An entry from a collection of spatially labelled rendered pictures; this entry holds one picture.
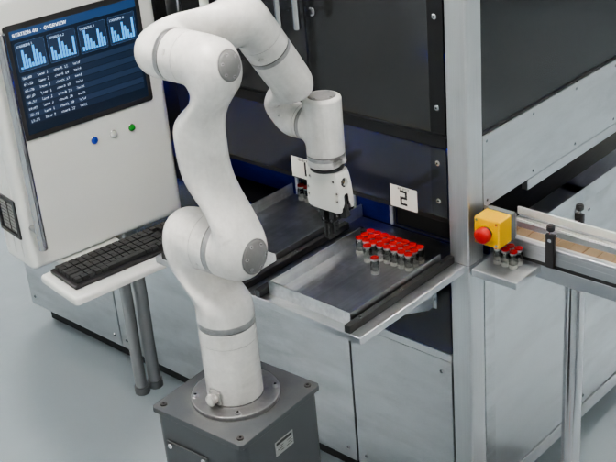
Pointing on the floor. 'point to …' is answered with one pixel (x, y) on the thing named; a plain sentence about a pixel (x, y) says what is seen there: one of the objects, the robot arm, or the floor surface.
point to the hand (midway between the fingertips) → (332, 227)
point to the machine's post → (466, 222)
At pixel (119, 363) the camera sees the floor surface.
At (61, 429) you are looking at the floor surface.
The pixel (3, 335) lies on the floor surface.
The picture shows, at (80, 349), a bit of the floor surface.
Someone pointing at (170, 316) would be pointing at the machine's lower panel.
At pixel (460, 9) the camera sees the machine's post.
